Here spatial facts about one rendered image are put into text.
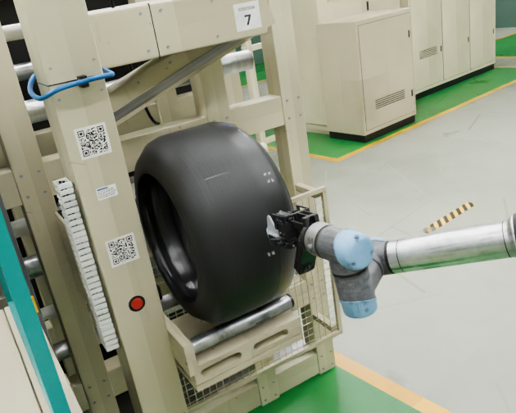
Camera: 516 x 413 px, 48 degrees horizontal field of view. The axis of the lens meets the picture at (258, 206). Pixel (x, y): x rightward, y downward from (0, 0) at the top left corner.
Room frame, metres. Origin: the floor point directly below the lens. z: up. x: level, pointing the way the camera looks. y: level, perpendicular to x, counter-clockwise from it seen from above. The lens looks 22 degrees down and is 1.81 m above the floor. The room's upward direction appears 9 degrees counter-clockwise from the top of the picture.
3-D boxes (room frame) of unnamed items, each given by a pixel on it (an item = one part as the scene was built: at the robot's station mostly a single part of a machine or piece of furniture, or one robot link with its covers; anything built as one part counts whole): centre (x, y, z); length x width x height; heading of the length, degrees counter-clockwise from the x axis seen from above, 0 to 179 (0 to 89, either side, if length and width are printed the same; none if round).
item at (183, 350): (1.46, 0.33, 0.90); 0.40 x 0.03 x 0.10; 28
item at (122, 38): (1.86, 0.20, 1.71); 0.61 x 0.25 x 0.15; 118
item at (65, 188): (1.34, 0.45, 1.19); 0.05 x 0.04 x 0.48; 28
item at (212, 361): (1.41, 0.11, 0.84); 0.36 x 0.09 x 0.06; 118
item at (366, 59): (6.32, -1.44, 0.62); 0.90 x 0.56 x 1.25; 126
